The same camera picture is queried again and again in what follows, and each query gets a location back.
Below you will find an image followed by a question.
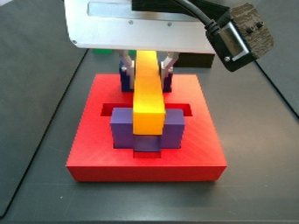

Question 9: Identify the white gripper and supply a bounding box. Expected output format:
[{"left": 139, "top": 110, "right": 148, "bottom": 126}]
[{"left": 64, "top": 0, "right": 214, "bottom": 89}]

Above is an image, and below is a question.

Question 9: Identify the red base board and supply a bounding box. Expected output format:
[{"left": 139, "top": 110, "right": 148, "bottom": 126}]
[{"left": 67, "top": 74, "right": 227, "bottom": 182}]

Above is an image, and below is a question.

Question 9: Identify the green stepped arch block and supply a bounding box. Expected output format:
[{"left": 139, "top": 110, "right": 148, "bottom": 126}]
[{"left": 92, "top": 49, "right": 136, "bottom": 55}]

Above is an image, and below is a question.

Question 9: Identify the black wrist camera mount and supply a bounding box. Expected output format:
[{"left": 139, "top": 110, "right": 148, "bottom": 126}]
[{"left": 206, "top": 3, "right": 274, "bottom": 72}]

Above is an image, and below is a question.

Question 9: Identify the long yellow block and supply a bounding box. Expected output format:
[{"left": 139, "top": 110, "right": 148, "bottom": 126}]
[{"left": 134, "top": 51, "right": 166, "bottom": 136}]

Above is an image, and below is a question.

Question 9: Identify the black angled bracket holder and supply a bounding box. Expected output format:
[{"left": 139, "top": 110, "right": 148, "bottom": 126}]
[{"left": 174, "top": 52, "right": 215, "bottom": 68}]

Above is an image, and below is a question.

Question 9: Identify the purple U block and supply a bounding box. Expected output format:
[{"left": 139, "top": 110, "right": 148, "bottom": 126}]
[{"left": 110, "top": 108, "right": 186, "bottom": 152}]

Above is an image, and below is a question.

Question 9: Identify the black camera cable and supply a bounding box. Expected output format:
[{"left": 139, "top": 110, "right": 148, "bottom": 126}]
[{"left": 131, "top": 0, "right": 231, "bottom": 36}]

